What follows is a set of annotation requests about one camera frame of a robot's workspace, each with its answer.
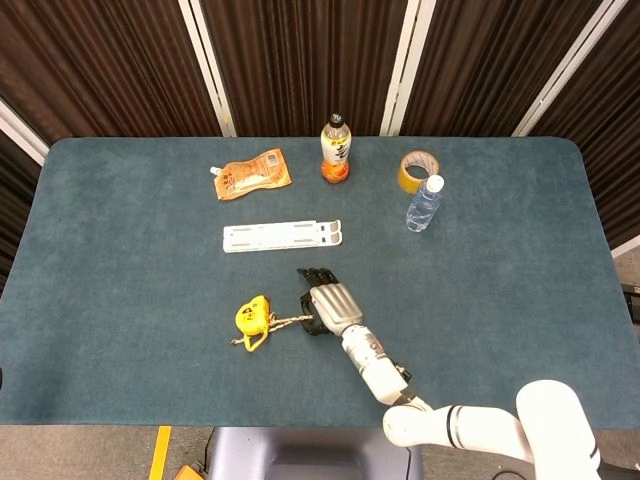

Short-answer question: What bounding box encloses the black floor cable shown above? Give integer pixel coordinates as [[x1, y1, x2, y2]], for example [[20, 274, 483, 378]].
[[198, 427, 217, 471]]

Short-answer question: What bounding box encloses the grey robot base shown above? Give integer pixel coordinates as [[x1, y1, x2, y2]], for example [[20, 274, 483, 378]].
[[206, 426, 424, 480]]

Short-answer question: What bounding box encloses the teal table mat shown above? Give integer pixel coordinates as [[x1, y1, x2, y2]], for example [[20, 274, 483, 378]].
[[0, 135, 640, 432]]

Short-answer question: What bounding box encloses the orange spout pouch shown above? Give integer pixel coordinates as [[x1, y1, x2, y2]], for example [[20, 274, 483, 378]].
[[209, 146, 293, 202]]

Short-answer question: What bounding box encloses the orange tea drink bottle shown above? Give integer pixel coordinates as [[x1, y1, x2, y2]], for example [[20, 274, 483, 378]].
[[320, 113, 352, 184]]

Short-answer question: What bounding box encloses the white partition post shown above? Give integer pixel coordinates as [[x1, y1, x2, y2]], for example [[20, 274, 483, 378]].
[[379, 0, 437, 137], [0, 98, 50, 167], [512, 0, 631, 138], [178, 0, 238, 138]]

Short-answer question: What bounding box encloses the yellow packing tape roll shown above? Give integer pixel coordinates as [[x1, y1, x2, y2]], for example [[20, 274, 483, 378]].
[[397, 151, 440, 194]]

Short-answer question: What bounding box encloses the white folding stand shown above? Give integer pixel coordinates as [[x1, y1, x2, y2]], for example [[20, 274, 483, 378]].
[[222, 218, 345, 255]]

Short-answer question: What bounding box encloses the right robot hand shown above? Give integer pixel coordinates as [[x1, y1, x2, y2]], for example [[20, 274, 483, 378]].
[[296, 267, 365, 337]]

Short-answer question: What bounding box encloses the black equipment box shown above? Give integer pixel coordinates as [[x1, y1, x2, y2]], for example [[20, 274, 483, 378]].
[[622, 282, 640, 321]]

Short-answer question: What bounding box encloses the clear water bottle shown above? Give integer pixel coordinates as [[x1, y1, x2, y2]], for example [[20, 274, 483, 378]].
[[405, 174, 446, 234]]

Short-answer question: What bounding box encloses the braided beige rope loop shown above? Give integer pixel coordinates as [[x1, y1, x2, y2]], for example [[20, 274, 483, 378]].
[[229, 312, 315, 349]]

